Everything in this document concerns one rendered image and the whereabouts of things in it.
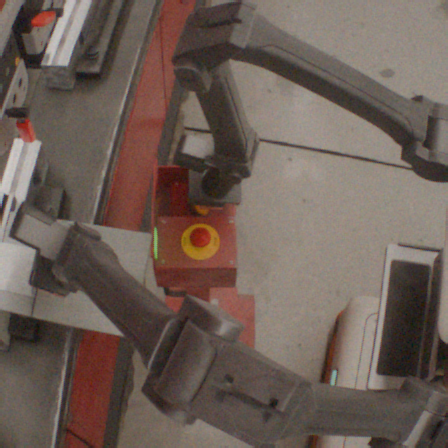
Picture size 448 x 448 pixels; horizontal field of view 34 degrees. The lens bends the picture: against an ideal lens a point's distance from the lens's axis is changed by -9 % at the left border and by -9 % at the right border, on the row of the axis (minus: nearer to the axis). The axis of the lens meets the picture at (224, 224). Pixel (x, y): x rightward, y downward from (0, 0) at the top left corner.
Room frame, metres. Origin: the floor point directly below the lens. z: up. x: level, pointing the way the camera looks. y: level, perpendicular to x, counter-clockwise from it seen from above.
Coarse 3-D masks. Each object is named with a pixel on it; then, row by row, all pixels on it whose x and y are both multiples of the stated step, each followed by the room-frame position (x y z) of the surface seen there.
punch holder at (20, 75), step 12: (12, 36) 0.67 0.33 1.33; (12, 48) 0.66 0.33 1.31; (0, 60) 0.62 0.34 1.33; (12, 60) 0.65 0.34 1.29; (0, 72) 0.61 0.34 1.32; (12, 72) 0.64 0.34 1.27; (24, 72) 0.67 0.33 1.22; (0, 84) 0.60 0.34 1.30; (12, 84) 0.63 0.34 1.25; (24, 84) 0.66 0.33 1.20; (0, 96) 0.59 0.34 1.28; (12, 96) 0.61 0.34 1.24; (24, 96) 0.65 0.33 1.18; (0, 108) 0.58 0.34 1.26; (0, 120) 0.56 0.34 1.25; (12, 120) 0.59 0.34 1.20; (0, 132) 0.55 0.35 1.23; (12, 132) 0.58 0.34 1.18; (0, 144) 0.54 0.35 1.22; (0, 156) 0.53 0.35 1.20
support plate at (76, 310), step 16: (112, 240) 0.47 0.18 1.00; (128, 240) 0.48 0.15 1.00; (144, 240) 0.48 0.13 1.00; (128, 256) 0.45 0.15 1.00; (144, 256) 0.45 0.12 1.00; (128, 272) 0.42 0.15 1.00; (144, 272) 0.42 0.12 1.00; (0, 304) 0.35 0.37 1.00; (16, 304) 0.35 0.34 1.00; (32, 304) 0.35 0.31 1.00; (48, 304) 0.36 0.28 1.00; (64, 304) 0.36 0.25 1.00; (80, 304) 0.36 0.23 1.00; (48, 320) 0.33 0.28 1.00; (64, 320) 0.33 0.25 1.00; (80, 320) 0.33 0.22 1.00; (96, 320) 0.34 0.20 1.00
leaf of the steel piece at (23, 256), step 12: (0, 252) 0.44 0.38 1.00; (12, 252) 0.44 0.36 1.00; (24, 252) 0.44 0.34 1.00; (0, 264) 0.42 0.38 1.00; (12, 264) 0.42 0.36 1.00; (24, 264) 0.42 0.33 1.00; (0, 276) 0.40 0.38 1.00; (12, 276) 0.40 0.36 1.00; (24, 276) 0.40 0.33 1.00; (0, 288) 0.38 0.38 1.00; (12, 288) 0.38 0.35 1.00; (24, 288) 0.38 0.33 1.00; (36, 288) 0.38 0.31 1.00
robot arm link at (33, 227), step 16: (32, 208) 0.43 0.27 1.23; (16, 224) 0.40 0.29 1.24; (32, 224) 0.40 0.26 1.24; (48, 224) 0.40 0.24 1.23; (80, 224) 0.40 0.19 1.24; (16, 240) 0.39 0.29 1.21; (32, 240) 0.38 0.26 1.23; (48, 240) 0.38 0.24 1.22; (48, 256) 0.36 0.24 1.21; (64, 288) 0.31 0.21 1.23
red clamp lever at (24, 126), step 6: (12, 108) 0.58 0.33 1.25; (18, 108) 0.58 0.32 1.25; (24, 108) 0.58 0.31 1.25; (6, 114) 0.58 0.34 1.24; (12, 114) 0.57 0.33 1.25; (18, 114) 0.57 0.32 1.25; (24, 114) 0.57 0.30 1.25; (18, 120) 0.57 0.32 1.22; (24, 120) 0.58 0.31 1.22; (18, 126) 0.57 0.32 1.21; (24, 126) 0.57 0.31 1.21; (30, 126) 0.58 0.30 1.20; (24, 132) 0.57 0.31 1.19; (30, 132) 0.57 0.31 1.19; (24, 138) 0.57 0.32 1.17; (30, 138) 0.57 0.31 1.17
